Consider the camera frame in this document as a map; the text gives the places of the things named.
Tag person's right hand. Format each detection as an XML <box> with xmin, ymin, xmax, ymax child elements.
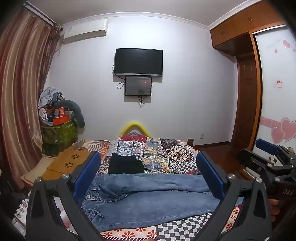
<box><xmin>269</xmin><ymin>199</ymin><xmax>286</xmax><ymax>224</ymax></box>

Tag red box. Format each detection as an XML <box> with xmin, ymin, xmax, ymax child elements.
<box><xmin>52</xmin><ymin>107</ymin><xmax>70</xmax><ymax>126</ymax></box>

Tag curtain rail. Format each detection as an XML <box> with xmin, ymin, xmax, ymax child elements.
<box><xmin>23</xmin><ymin>3</ymin><xmax>58</xmax><ymax>26</ymax></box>

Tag green fabric bag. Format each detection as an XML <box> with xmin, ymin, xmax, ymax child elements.
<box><xmin>41</xmin><ymin>120</ymin><xmax>79</xmax><ymax>156</ymax></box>

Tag blue denim pants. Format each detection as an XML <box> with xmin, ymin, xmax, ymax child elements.
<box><xmin>81</xmin><ymin>173</ymin><xmax>245</xmax><ymax>232</ymax></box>

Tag bamboo lap table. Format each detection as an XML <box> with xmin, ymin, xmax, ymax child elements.
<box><xmin>42</xmin><ymin>148</ymin><xmax>98</xmax><ymax>179</ymax></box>

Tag black folded garment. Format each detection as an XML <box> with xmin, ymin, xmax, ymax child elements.
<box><xmin>107</xmin><ymin>152</ymin><xmax>145</xmax><ymax>174</ymax></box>

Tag patchwork printed blanket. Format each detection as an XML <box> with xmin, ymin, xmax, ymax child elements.
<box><xmin>68</xmin><ymin>132</ymin><xmax>247</xmax><ymax>241</ymax></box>

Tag white heart-sticker sliding door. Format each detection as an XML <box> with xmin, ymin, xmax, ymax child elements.
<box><xmin>252</xmin><ymin>25</ymin><xmax>296</xmax><ymax>152</ymax></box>

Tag black wall television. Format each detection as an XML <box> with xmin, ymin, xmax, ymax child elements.
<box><xmin>113</xmin><ymin>48</ymin><xmax>163</xmax><ymax>77</ymax></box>

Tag brown wooden door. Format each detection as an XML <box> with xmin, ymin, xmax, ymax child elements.
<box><xmin>231</xmin><ymin>56</ymin><xmax>253</xmax><ymax>144</ymax></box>

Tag small black wall monitor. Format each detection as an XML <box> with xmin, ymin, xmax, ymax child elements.
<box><xmin>124</xmin><ymin>76</ymin><xmax>153</xmax><ymax>97</ymax></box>

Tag wooden wardrobe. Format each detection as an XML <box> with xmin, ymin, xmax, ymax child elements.
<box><xmin>209</xmin><ymin>9</ymin><xmax>287</xmax><ymax>151</ymax></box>

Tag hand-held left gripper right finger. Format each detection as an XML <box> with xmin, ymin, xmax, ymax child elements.
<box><xmin>196</xmin><ymin>151</ymin><xmax>273</xmax><ymax>241</ymax></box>

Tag white air conditioner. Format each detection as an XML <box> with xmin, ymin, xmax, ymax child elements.
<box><xmin>62</xmin><ymin>19</ymin><xmax>109</xmax><ymax>44</ymax></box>

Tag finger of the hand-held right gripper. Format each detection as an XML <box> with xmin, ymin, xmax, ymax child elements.
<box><xmin>255</xmin><ymin>138</ymin><xmax>281</xmax><ymax>157</ymax></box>
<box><xmin>239</xmin><ymin>149</ymin><xmax>272</xmax><ymax>170</ymax></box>

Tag pile of clothes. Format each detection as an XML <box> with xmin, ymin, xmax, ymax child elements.
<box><xmin>38</xmin><ymin>87</ymin><xmax>64</xmax><ymax>110</ymax></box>

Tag yellow curved hoop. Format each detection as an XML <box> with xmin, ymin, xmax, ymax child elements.
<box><xmin>119</xmin><ymin>120</ymin><xmax>151</xmax><ymax>137</ymax></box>

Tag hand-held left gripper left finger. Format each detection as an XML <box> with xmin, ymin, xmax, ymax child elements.
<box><xmin>25</xmin><ymin>151</ymin><xmax>109</xmax><ymax>241</ymax></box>

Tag striped pink curtain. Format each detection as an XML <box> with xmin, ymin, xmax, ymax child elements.
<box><xmin>0</xmin><ymin>7</ymin><xmax>59</xmax><ymax>192</ymax></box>

